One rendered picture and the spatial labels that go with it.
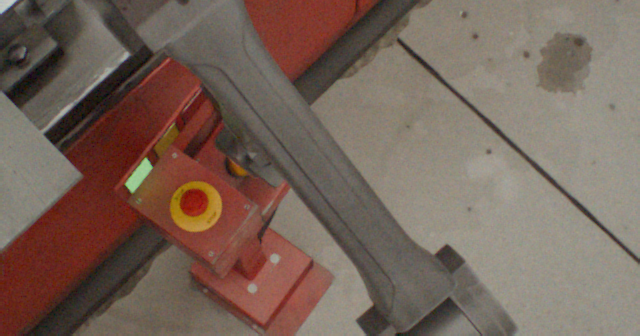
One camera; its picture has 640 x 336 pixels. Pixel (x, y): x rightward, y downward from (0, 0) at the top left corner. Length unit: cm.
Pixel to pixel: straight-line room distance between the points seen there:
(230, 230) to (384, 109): 94
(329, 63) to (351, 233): 147
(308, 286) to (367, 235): 135
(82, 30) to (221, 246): 35
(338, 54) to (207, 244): 96
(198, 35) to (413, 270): 25
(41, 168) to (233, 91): 52
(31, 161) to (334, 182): 53
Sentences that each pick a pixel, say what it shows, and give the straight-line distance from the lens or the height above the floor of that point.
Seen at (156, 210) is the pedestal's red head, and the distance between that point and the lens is 131.
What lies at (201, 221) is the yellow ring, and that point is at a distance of 130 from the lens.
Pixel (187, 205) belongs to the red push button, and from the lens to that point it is 128.
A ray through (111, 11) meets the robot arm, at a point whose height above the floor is 142.
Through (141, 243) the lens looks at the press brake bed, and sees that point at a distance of 207.
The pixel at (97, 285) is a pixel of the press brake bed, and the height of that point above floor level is 5.
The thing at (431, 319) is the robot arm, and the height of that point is 127.
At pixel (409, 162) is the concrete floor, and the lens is 213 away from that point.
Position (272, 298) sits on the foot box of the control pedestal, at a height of 12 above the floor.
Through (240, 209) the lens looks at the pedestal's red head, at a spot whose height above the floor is 78.
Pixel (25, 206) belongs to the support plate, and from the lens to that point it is 112.
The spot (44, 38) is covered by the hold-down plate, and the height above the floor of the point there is 91.
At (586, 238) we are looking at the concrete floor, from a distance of 216.
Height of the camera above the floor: 203
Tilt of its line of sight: 73 degrees down
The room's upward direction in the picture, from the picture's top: 2 degrees counter-clockwise
